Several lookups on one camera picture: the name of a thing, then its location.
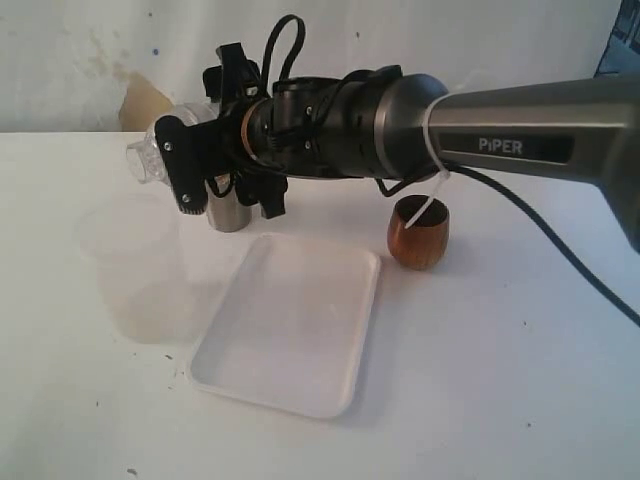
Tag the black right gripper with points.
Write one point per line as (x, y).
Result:
(193, 155)

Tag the stainless steel cup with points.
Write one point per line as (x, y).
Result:
(225, 213)

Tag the translucent plastic container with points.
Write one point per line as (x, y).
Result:
(132, 243)

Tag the brown wooden cup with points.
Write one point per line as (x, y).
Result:
(422, 245)

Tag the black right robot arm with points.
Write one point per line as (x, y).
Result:
(384, 124)

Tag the white rectangular tray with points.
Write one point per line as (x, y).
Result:
(290, 329)

